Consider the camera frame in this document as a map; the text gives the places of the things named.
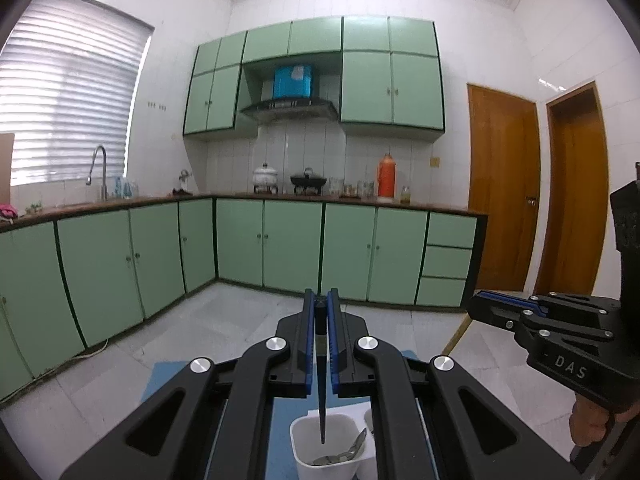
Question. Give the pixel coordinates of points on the blue box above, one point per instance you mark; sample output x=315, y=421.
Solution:
x=294, y=80

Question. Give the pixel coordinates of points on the white double utensil holder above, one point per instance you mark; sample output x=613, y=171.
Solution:
x=305, y=440

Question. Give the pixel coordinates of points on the orange thermos flask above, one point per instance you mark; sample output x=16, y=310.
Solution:
x=387, y=177

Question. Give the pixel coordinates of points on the plain wooden door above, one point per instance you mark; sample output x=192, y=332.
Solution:
x=575, y=195

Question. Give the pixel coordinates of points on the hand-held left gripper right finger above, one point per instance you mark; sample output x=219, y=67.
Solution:
x=334, y=360

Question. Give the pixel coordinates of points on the small glass jar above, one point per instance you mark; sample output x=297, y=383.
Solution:
x=405, y=195

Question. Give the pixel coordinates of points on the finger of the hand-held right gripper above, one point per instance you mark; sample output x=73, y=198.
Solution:
x=560, y=300
x=500, y=315

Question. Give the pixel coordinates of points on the white lidded pot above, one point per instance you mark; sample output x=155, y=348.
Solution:
x=265, y=177

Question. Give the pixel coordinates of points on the person's right hand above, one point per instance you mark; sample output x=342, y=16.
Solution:
x=590, y=425

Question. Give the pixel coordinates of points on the green lower kitchen cabinets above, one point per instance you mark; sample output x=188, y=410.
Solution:
x=240, y=245

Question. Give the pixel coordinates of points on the metal kitchen faucet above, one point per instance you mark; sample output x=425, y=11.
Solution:
x=103, y=170

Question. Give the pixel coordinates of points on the small kettle on tray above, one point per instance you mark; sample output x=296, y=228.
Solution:
x=182, y=182

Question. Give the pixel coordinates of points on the brown cardboard board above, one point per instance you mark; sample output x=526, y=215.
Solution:
x=6, y=165

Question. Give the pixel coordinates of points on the bottles beside sink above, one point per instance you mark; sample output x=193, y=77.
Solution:
x=124, y=187

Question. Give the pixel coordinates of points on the white window blind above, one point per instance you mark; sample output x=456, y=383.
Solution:
x=65, y=90

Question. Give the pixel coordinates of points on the large metal spoon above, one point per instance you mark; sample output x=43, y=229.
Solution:
x=330, y=459

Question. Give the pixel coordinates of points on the stack of patterned bowls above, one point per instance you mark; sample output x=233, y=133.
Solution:
x=335, y=186

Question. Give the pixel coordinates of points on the black wok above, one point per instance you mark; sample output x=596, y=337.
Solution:
x=307, y=180

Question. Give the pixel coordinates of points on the green upper wall cabinets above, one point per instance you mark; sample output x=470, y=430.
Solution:
x=365, y=85

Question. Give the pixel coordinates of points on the black chopstick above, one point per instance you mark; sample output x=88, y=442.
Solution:
x=321, y=410

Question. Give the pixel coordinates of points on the blue tablecloth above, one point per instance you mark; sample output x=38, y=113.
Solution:
x=170, y=380

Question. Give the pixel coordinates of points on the red cloth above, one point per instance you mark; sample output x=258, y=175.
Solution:
x=7, y=210

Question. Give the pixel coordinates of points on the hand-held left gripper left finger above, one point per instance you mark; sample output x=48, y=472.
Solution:
x=310, y=350

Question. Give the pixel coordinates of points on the black range hood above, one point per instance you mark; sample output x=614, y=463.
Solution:
x=290, y=108

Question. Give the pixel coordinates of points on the row of wall hooks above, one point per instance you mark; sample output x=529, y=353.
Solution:
x=156, y=105

